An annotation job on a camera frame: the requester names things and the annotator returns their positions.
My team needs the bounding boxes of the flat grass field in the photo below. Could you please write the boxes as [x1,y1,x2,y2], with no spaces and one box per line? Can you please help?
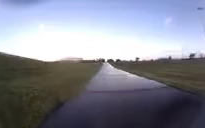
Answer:
[109,58,205,98]

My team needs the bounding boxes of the low pale building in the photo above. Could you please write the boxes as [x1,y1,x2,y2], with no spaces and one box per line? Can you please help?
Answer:
[55,56,84,63]

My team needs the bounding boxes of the distant row of trees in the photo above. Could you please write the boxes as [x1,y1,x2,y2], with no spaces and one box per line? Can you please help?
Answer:
[83,51,205,64]

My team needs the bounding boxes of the grass slope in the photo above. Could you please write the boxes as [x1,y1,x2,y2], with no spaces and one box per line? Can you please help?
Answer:
[0,49,103,128]

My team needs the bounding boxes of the wet dark asphalt path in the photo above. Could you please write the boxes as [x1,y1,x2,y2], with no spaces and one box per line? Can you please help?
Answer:
[39,62,205,128]

